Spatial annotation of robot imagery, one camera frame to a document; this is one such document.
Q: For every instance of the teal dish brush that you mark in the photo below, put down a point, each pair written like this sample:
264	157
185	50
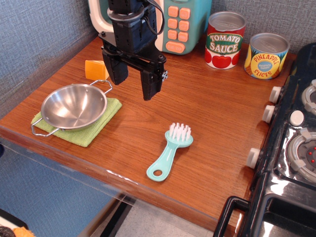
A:
177	136

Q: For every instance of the pineapple slices can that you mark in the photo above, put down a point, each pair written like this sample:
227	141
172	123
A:
266	55

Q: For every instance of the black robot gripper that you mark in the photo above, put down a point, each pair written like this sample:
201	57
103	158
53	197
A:
132	44

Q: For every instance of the orange cheese wedge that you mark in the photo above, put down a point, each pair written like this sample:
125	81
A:
96	69

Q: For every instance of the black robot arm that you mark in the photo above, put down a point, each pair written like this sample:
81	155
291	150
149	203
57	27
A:
132	44

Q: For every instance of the tomato sauce can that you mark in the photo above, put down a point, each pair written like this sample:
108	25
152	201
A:
224	39

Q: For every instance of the black toy stove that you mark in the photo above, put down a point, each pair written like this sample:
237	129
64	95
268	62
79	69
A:
283	189

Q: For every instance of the teal toy microwave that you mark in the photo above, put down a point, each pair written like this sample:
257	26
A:
185	22

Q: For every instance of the stainless steel pan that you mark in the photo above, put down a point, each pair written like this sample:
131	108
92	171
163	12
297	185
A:
74	107

